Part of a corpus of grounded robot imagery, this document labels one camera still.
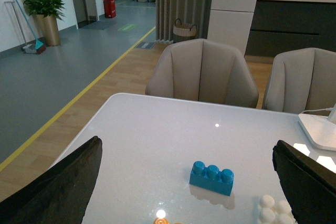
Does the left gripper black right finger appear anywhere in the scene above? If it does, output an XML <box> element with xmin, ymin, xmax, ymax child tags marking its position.
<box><xmin>272</xmin><ymin>140</ymin><xmax>335</xmax><ymax>223</ymax></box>

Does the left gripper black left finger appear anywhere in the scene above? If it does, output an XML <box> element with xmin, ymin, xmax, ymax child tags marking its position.
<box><xmin>1</xmin><ymin>136</ymin><xmax>102</xmax><ymax>223</ymax></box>

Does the yellow toy block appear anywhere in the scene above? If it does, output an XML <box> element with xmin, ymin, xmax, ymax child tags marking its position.
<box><xmin>153</xmin><ymin>217</ymin><xmax>171</xmax><ymax>224</ymax></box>

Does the blue toy block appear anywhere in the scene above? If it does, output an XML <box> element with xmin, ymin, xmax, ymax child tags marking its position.
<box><xmin>189</xmin><ymin>161</ymin><xmax>234</xmax><ymax>196</ymax></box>

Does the beige chair right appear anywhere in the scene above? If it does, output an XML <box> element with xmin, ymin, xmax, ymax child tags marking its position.
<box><xmin>262</xmin><ymin>48</ymin><xmax>335</xmax><ymax>116</ymax></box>

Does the beige chair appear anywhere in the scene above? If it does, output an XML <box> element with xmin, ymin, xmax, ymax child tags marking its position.
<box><xmin>145</xmin><ymin>39</ymin><xmax>259</xmax><ymax>108</ymax></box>
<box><xmin>262</xmin><ymin>48</ymin><xmax>335</xmax><ymax>116</ymax></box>

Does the grey dustpan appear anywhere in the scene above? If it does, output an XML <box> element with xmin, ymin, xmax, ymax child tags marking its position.
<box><xmin>4</xmin><ymin>1</ymin><xmax>37</xmax><ymax>54</ymax></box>

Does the teal broom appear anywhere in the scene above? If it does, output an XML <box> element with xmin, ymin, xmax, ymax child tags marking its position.
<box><xmin>15</xmin><ymin>0</ymin><xmax>46</xmax><ymax>55</ymax></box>

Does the beige chair left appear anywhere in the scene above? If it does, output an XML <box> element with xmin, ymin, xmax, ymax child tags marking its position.
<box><xmin>145</xmin><ymin>39</ymin><xmax>259</xmax><ymax>108</ymax></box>

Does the dark kitchen counter cabinet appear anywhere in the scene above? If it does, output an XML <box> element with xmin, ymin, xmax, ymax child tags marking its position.
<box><xmin>245</xmin><ymin>0</ymin><xmax>335</xmax><ymax>57</ymax></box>

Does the potted green plant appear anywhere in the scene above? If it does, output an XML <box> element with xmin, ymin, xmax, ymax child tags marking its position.
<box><xmin>23</xmin><ymin>0</ymin><xmax>65</xmax><ymax>46</ymax></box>

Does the red bin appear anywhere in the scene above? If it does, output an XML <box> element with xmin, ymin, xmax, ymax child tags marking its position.
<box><xmin>103</xmin><ymin>0</ymin><xmax>116</xmax><ymax>18</ymax></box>

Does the woven storage basket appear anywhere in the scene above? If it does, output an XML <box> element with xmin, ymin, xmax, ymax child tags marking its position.
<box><xmin>173</xmin><ymin>18</ymin><xmax>197</xmax><ymax>43</ymax></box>

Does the white tall cabinet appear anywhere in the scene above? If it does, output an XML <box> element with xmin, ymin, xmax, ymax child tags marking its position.
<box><xmin>207</xmin><ymin>0</ymin><xmax>257</xmax><ymax>54</ymax></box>

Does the grey pleated curtain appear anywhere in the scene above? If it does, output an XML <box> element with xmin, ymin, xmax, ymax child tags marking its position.
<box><xmin>155</xmin><ymin>0</ymin><xmax>212</xmax><ymax>40</ymax></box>

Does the white studded base plate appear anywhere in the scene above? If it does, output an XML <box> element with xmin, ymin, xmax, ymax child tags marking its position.
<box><xmin>257</xmin><ymin>194</ymin><xmax>297</xmax><ymax>224</ymax></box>

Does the white lamp cable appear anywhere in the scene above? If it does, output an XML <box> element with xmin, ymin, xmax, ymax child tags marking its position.
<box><xmin>300</xmin><ymin>107</ymin><xmax>334</xmax><ymax>115</ymax></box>

